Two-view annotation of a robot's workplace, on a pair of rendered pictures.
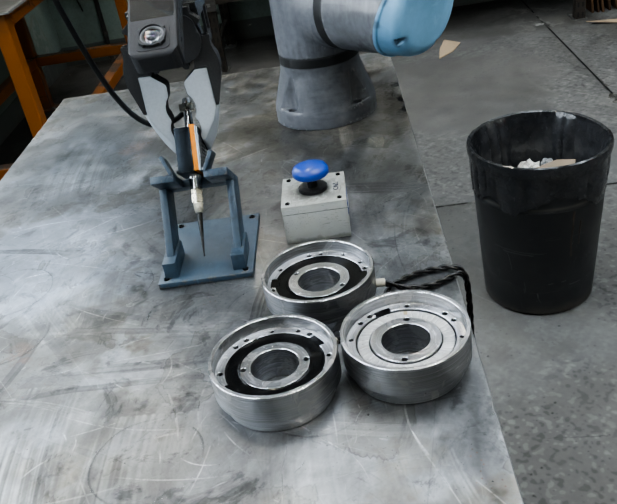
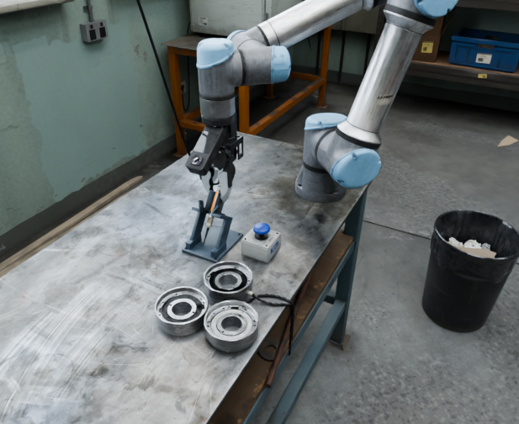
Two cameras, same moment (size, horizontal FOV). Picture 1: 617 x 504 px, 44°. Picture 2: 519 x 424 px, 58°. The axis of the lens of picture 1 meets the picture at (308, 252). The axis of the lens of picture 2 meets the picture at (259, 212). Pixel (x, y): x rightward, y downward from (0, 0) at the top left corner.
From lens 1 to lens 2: 45 cm
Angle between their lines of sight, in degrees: 19
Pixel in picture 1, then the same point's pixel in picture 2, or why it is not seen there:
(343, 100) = (321, 191)
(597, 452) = (417, 413)
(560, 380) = (426, 367)
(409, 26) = (346, 177)
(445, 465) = (206, 378)
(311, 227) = (251, 252)
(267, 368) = (183, 307)
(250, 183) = (255, 215)
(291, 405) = (172, 328)
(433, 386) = (225, 347)
